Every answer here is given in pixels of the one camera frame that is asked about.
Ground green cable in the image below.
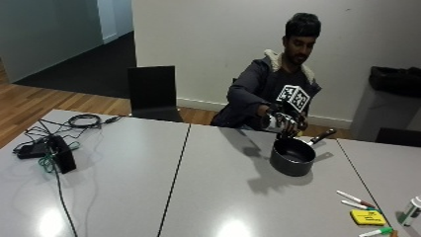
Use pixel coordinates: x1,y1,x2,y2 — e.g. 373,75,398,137
37,141,81,174

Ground white marker with red cap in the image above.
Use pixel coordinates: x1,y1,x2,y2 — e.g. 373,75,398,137
336,190,377,209

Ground dark chair back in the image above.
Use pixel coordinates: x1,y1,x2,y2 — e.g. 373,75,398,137
374,126,421,148

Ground black saucepan with handle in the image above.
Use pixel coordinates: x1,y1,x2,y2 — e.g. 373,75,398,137
268,127,338,178

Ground white marker cube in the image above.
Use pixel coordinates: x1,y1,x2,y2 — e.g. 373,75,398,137
274,84,312,113

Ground black cable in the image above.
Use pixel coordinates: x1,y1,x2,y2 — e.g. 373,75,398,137
24,113,124,139

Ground white marker with green cap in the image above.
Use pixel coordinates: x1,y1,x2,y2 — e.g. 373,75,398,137
340,199,381,213
358,226,394,237

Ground white bottle with green label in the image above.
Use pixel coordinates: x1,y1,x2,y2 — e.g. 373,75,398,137
400,196,421,227

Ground yellow sponge eraser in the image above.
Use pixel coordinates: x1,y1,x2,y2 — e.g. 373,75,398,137
349,209,386,227

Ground black chair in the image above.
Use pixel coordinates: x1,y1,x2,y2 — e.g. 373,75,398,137
127,65,184,123

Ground black flat device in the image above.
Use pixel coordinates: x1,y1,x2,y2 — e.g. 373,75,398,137
12,140,51,160

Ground the person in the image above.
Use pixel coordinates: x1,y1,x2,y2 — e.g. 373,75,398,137
209,12,324,130

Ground black electronics box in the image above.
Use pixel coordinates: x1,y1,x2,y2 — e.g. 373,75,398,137
47,134,77,175

